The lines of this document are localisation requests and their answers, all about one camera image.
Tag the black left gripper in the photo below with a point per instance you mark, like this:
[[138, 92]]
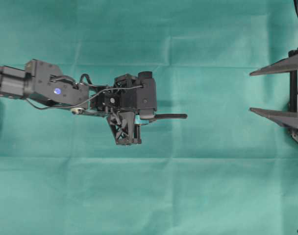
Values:
[[109, 104]]

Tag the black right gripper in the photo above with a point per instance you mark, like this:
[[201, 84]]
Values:
[[283, 119]]

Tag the black velcro strip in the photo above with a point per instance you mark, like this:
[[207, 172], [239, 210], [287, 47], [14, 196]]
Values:
[[170, 116]]

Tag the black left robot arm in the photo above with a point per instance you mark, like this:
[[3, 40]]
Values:
[[45, 87]]

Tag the green table cloth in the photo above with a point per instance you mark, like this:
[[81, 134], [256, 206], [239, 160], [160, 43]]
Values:
[[221, 171]]

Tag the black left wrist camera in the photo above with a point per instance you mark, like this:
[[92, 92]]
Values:
[[146, 101]]

